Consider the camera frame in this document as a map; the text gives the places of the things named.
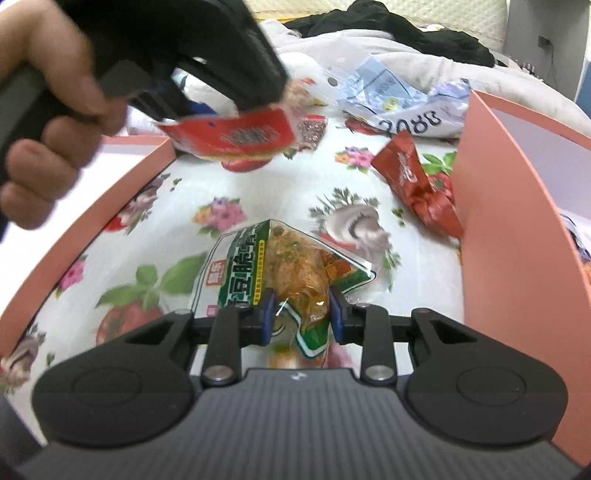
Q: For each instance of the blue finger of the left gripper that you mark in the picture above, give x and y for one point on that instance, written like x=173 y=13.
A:
x=191 y=108

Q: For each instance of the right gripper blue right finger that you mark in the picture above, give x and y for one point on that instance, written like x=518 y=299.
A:
x=342 y=320

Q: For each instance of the person's left hand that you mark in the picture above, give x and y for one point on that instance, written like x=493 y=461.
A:
x=42 y=172

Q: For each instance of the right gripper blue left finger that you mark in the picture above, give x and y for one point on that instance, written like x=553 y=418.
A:
x=264 y=313

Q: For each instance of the red white tofu snack packet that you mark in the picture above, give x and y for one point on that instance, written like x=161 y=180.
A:
x=259 y=133

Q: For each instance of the grey duvet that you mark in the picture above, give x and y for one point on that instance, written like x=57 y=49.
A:
x=424 y=71

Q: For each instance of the pink deep cardboard box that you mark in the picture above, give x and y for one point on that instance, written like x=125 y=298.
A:
x=517 y=171

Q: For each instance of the green tofu snack packet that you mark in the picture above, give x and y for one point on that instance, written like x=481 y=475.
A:
x=299 y=267

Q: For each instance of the crumpled blue white plastic bag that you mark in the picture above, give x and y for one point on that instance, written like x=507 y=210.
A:
x=366 y=89

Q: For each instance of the cream quilted headboard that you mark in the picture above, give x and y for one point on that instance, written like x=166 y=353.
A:
x=484 y=19

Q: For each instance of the dark red snack packet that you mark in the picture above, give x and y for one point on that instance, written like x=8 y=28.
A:
x=398 y=163

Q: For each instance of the black clothing pile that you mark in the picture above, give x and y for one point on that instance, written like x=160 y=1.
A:
x=373 y=15

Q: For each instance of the floral bed sheet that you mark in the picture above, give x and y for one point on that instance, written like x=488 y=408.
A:
x=144 y=262

